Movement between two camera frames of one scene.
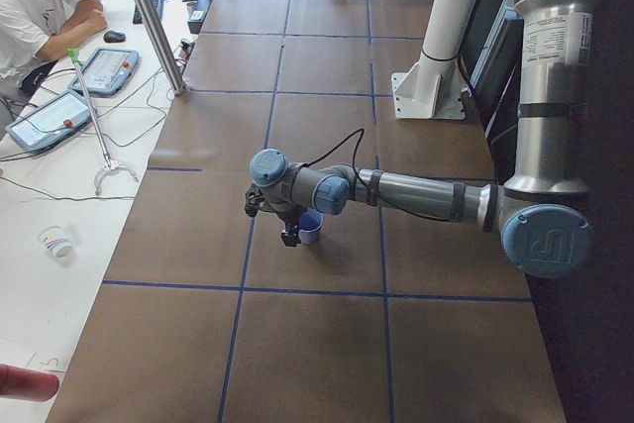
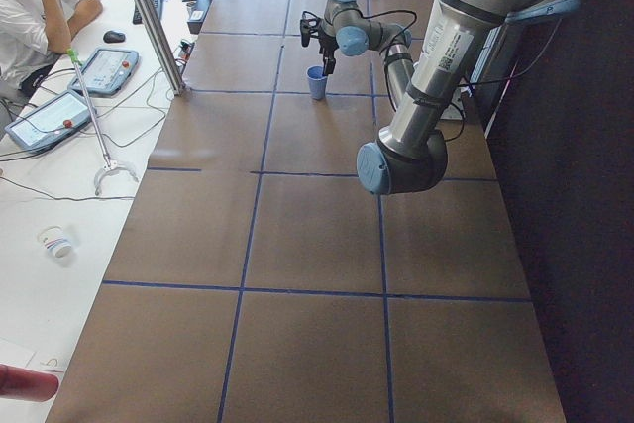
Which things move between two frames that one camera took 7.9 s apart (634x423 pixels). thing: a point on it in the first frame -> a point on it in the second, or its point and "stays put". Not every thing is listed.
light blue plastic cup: [310, 224] -> [317, 81]
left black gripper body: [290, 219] -> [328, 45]
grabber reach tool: [110, 164] stays put
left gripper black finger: [290, 236] -> [329, 63]
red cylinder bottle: [23, 383] stays put
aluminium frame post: [153, 21] stays put
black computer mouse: [113, 37] stays put
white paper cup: [55, 241] stays put
